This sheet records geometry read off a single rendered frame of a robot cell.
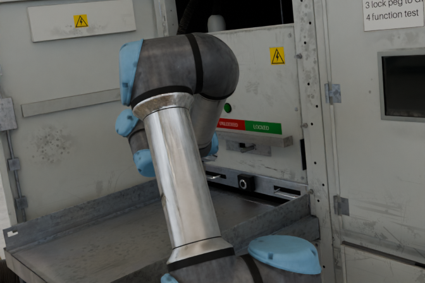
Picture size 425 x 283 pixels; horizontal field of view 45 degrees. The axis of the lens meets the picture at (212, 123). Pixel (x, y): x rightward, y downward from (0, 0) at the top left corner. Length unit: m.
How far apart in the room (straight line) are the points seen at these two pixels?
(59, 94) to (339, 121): 0.93
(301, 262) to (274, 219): 0.55
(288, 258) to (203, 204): 0.16
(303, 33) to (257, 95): 0.31
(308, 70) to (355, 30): 0.19
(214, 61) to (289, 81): 0.59
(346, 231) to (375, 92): 0.41
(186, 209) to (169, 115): 0.17
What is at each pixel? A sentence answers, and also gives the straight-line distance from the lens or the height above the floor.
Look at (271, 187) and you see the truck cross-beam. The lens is 1.64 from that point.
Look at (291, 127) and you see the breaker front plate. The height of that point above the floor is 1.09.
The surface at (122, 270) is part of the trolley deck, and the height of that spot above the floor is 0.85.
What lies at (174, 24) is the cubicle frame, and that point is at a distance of 1.86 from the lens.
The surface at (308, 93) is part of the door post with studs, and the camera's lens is 1.40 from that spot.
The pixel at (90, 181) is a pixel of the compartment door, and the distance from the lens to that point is 1.84.
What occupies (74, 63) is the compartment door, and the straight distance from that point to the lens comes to 1.78.
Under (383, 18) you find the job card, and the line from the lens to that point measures 1.22.
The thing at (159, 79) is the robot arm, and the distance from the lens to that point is 0.90.
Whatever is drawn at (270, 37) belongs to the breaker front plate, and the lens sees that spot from 1.53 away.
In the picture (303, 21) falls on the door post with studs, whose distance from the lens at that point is 1.39.
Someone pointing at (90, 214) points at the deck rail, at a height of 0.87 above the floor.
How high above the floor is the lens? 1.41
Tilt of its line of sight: 11 degrees down
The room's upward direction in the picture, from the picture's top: 7 degrees counter-clockwise
